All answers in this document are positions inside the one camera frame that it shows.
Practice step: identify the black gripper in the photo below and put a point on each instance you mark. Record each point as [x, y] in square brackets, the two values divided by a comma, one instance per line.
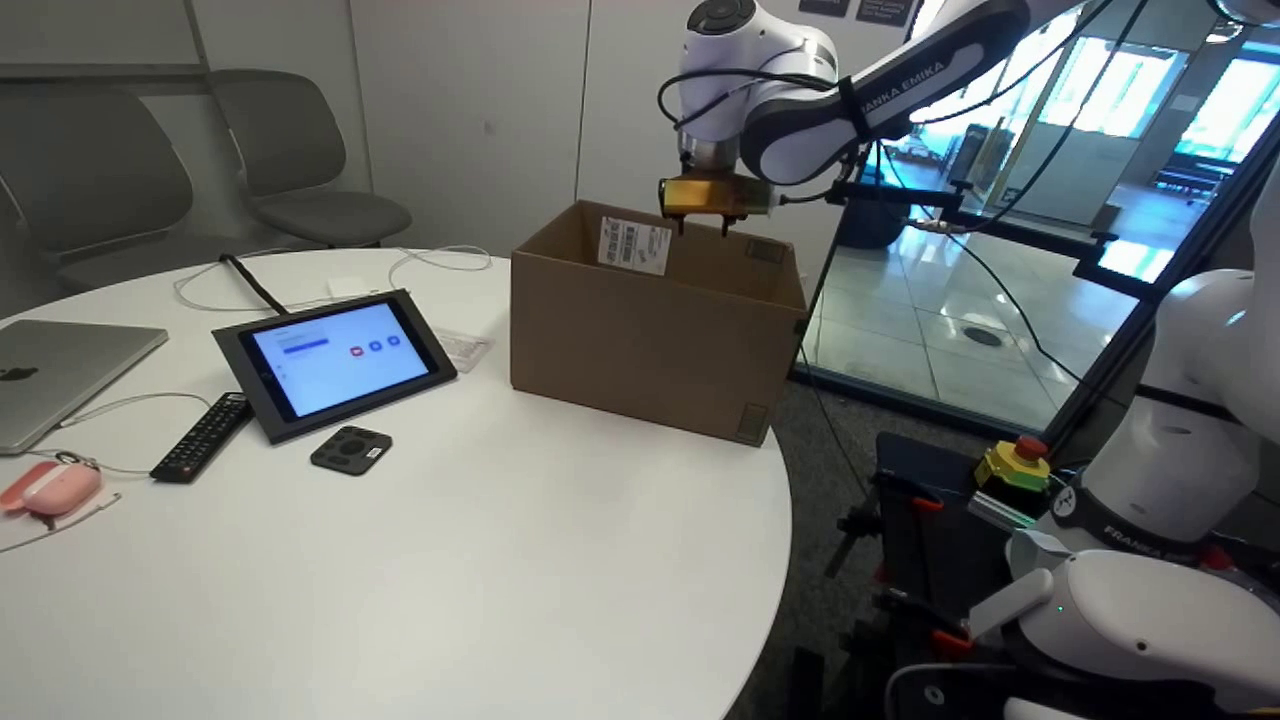
[705, 160]

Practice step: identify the brown cardboard box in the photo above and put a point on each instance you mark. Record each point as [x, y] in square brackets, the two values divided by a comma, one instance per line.
[643, 334]

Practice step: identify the grey shell chair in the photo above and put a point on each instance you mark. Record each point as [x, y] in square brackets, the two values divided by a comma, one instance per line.
[304, 174]

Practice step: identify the black tablet with screen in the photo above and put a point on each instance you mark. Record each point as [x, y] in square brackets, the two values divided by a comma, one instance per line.
[335, 363]

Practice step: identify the yellow red emergency stop button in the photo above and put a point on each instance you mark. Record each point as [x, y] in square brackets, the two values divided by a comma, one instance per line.
[1017, 467]

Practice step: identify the small black device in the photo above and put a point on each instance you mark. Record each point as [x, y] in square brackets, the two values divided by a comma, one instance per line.
[351, 451]

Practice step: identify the black robot stand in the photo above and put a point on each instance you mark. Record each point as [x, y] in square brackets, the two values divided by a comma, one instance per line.
[933, 563]

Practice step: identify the black remote control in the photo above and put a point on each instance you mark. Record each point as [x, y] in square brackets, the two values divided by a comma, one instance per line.
[203, 436]

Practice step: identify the large grey chair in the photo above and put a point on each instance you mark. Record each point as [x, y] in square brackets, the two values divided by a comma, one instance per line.
[92, 174]

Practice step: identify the silver laptop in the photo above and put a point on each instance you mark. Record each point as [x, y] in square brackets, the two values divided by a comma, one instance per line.
[67, 373]

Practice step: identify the pink computer mouse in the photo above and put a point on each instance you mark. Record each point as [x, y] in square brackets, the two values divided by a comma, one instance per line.
[62, 491]

